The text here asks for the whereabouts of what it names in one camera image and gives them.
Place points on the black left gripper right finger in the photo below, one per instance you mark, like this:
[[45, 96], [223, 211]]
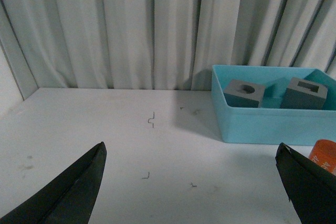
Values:
[[309, 187]]

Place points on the gray cube with round hole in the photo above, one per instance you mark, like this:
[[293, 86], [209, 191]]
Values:
[[243, 94]]

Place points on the orange cylinder with white numbers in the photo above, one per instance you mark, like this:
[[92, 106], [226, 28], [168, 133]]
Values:
[[323, 154]]

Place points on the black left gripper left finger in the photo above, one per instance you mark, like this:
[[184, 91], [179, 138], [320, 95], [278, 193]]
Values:
[[68, 198]]

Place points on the gray cube with rectangular slot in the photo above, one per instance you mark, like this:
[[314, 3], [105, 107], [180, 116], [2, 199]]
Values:
[[304, 94]]

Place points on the light blue plastic box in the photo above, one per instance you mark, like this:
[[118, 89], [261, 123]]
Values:
[[271, 124]]

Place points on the white pleated curtain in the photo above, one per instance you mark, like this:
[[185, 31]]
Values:
[[159, 44]]

